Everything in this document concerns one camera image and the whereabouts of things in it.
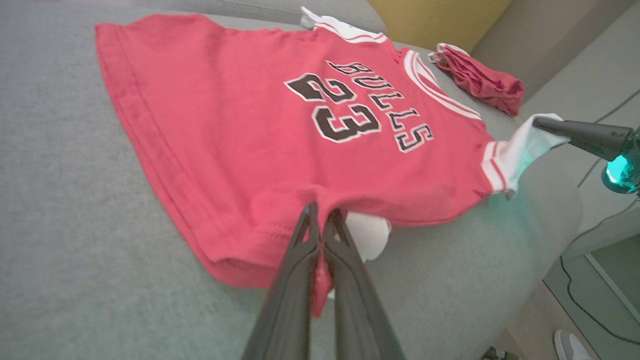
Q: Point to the small dark grey object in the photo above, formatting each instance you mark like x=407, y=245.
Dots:
x=497, y=355

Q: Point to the yellow sofa cushion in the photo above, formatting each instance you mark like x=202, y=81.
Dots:
x=440, y=20

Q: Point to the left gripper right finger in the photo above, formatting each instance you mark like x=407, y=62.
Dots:
x=357, y=305

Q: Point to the red Bulls 23 jersey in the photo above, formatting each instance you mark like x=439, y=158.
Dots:
x=225, y=125

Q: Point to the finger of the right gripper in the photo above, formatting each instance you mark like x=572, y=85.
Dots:
x=585, y=135

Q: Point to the grey sofa back cushion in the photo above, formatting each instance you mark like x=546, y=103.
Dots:
x=280, y=7

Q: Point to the red shorts with white stripe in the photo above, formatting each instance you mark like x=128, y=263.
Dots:
x=480, y=80

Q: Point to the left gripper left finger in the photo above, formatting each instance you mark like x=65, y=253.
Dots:
x=290, y=295

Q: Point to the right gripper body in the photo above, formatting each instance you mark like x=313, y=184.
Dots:
x=625, y=170

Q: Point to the white shoe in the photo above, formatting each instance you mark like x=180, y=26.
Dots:
x=572, y=347

